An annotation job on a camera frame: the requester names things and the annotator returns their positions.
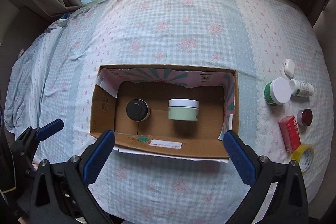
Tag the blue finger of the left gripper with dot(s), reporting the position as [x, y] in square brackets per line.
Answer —
[48, 130]

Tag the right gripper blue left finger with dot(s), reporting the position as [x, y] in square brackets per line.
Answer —
[60, 191]

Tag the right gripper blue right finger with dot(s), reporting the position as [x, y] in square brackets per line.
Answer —
[289, 202]

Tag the red Marubi carton box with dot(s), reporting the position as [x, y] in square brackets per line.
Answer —
[290, 133]

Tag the yellow packing tape roll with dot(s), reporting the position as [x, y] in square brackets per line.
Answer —
[304, 155]

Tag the small red lid jar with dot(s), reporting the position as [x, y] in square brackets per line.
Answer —
[305, 117]

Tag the green jar white lid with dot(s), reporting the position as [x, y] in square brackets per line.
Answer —
[277, 92]

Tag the white supplement bottle green label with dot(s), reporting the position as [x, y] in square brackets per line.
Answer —
[301, 88]

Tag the white earbuds case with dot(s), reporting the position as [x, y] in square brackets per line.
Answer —
[289, 68]

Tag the black lid jar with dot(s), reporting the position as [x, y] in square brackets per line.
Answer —
[138, 110]

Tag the brown cardboard box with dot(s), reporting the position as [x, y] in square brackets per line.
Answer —
[215, 89]

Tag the floral checkered bed sheet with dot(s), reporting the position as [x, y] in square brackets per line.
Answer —
[269, 44]

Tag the pale green cream jar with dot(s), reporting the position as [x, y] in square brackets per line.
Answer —
[183, 110]

